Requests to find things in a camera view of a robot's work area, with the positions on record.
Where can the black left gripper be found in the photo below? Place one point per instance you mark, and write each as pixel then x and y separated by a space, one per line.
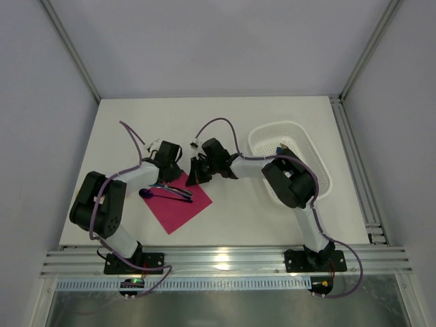
pixel 173 174

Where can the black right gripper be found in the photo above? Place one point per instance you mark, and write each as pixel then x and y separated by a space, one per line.
pixel 199 167

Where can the purple metal spoon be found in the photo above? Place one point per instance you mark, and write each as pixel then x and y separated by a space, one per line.
pixel 148 194

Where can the pink paper napkin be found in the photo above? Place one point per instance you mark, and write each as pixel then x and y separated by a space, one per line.
pixel 173 214

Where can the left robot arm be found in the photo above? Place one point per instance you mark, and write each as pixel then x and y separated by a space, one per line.
pixel 98 207

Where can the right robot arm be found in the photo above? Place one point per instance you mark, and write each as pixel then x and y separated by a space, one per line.
pixel 291 180

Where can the white perforated plastic basket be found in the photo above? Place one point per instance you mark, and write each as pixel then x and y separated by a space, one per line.
pixel 266 139

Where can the blue packet in basket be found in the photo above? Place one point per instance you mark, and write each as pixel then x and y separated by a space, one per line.
pixel 282 148

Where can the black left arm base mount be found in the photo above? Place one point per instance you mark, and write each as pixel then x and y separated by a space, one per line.
pixel 114 266

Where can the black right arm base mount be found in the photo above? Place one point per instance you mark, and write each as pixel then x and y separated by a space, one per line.
pixel 301 261

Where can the slotted cable duct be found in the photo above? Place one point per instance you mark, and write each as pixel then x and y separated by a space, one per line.
pixel 172 284

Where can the aluminium frame rail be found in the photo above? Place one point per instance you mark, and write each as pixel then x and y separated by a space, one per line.
pixel 82 261

